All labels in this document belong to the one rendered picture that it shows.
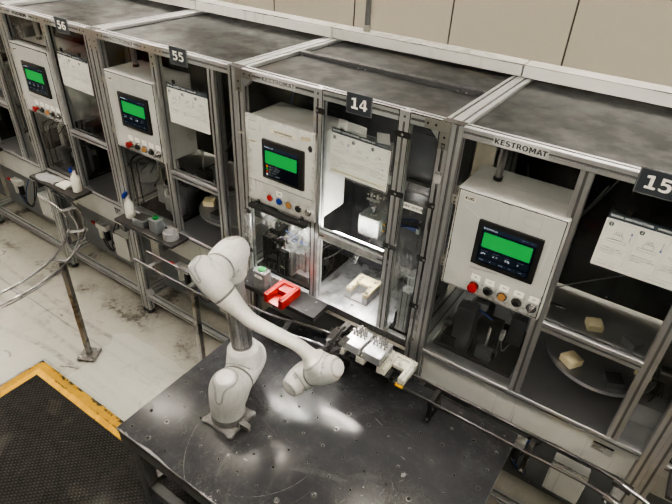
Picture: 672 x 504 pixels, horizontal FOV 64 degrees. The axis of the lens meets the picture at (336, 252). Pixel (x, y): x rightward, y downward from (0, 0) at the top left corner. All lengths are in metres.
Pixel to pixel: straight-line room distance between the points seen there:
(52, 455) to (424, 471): 2.12
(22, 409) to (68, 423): 0.33
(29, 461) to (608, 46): 5.33
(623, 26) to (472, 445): 3.97
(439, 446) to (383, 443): 0.25
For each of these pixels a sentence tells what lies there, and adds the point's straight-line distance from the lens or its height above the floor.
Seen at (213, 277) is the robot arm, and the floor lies 1.48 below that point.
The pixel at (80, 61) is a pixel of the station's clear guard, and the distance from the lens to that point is 3.66.
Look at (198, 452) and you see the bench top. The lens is 2.54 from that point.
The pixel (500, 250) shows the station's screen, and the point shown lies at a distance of 2.15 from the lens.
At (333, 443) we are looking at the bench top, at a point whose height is 0.68.
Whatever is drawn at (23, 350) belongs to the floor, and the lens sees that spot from 4.32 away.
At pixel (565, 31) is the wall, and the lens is 5.60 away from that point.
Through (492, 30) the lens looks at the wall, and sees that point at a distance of 5.79.
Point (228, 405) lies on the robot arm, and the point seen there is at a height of 0.86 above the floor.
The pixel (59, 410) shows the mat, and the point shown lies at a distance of 3.80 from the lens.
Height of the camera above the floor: 2.73
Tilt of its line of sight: 34 degrees down
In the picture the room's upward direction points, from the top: 3 degrees clockwise
